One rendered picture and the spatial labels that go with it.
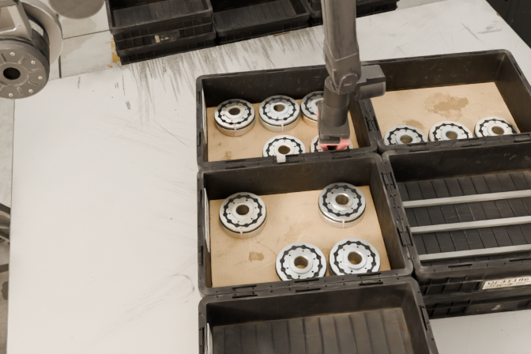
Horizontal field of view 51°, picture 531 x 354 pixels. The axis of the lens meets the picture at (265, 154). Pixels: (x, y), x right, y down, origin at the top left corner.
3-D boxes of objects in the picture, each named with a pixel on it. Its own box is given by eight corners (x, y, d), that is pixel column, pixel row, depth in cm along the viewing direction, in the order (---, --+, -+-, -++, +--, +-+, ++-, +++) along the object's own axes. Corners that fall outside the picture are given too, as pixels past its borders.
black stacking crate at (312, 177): (206, 322, 109) (198, 296, 101) (204, 201, 129) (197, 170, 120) (404, 303, 111) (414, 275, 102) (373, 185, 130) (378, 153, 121)
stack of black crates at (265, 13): (224, 94, 248) (216, 32, 222) (210, 53, 267) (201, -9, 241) (309, 76, 254) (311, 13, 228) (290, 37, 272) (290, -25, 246)
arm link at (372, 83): (327, 45, 112) (342, 76, 107) (380, 35, 114) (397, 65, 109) (321, 85, 122) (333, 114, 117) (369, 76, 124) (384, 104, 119)
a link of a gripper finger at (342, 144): (343, 142, 132) (348, 114, 125) (346, 165, 127) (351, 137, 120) (314, 142, 132) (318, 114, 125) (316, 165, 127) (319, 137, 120)
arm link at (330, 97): (321, 73, 116) (330, 90, 112) (352, 66, 117) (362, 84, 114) (318, 96, 121) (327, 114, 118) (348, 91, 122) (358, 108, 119)
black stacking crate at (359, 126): (204, 199, 129) (197, 168, 120) (201, 109, 148) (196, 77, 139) (372, 183, 130) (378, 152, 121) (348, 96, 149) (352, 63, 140)
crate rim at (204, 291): (199, 302, 102) (197, 295, 100) (197, 175, 121) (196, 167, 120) (413, 280, 103) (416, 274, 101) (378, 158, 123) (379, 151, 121)
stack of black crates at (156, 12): (134, 114, 242) (109, 30, 207) (127, 70, 261) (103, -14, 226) (224, 95, 247) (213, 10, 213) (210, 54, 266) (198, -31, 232)
